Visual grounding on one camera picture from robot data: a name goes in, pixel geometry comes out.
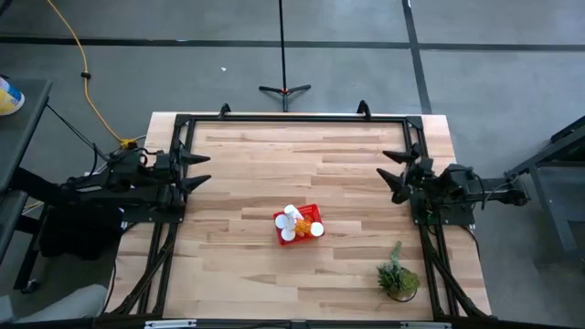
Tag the black bag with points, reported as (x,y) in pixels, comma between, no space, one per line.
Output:
(77,228)

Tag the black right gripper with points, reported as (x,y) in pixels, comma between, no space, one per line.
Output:
(421,178)

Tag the yellow and blue container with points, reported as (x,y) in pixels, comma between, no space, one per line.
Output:
(9,98)

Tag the black tripod stand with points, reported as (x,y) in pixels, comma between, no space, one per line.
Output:
(283,45)

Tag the dark grey side table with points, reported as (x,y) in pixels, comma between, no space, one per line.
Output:
(23,137)

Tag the grey rounded object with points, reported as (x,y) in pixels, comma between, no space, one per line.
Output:
(68,304)

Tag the red plastic basket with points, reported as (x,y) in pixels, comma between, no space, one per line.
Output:
(313,211)

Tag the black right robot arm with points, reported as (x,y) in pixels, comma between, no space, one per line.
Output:
(461,187)

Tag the small green potted plant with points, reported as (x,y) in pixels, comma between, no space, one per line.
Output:
(395,279)

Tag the black table clamp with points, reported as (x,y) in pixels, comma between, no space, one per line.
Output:
(363,109)
(224,111)

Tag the dark metal table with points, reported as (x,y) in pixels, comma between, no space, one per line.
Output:
(548,219)

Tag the orange pill bottle white cap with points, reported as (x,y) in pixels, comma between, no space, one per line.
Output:
(289,234)
(316,229)
(305,224)
(291,211)

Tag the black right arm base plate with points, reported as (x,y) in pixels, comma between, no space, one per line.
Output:
(452,218)

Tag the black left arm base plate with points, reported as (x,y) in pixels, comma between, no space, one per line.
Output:
(151,218)

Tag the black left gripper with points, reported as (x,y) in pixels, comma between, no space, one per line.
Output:
(166,178)

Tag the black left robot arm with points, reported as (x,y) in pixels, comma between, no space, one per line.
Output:
(128,183)

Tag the grey metal bracket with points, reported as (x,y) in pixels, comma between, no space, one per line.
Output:
(425,325)
(169,324)

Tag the black metal table frame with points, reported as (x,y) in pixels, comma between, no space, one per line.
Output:
(210,119)

